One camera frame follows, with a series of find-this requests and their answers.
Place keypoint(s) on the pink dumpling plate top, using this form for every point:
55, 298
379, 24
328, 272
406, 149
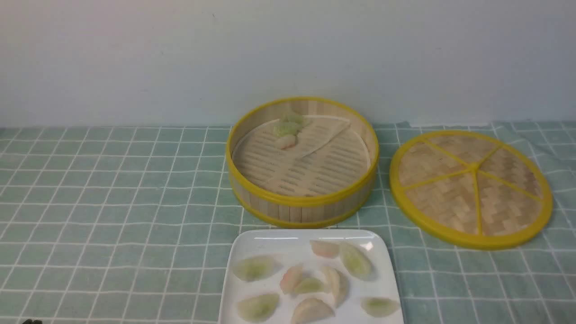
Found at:
324, 249

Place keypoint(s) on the pink dumpling plate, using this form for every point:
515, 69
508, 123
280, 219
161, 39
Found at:
337, 284
324, 249
291, 278
311, 310

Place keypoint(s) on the green dumpling plate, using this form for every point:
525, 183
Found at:
309, 285
355, 261
379, 307
258, 309
256, 268

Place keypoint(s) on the white square plate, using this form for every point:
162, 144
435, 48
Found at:
291, 247

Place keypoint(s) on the green dumpling plate top right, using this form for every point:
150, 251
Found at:
355, 261

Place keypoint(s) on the green dumpling plate centre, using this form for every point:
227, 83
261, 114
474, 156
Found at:
309, 285

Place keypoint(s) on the pink dumpling plate centre right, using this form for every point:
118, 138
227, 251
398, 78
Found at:
337, 284

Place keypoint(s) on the pink dumpling plate bottom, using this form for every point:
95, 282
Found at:
311, 310

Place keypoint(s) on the green dumpling plate bottom left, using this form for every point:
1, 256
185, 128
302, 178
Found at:
258, 309

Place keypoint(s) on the green dumpling plate bottom right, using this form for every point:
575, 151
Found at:
379, 307

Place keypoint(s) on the green dumpling in steamer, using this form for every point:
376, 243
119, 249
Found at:
295, 118
285, 128

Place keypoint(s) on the white steamer liner paper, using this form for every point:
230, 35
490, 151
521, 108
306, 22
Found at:
329, 156

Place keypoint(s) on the yellow-rimmed bamboo steamer basket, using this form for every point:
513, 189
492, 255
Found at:
302, 212

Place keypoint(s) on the green checkered tablecloth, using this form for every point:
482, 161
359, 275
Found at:
121, 225

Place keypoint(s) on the yellow-rimmed woven steamer lid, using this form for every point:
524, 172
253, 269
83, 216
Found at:
470, 190

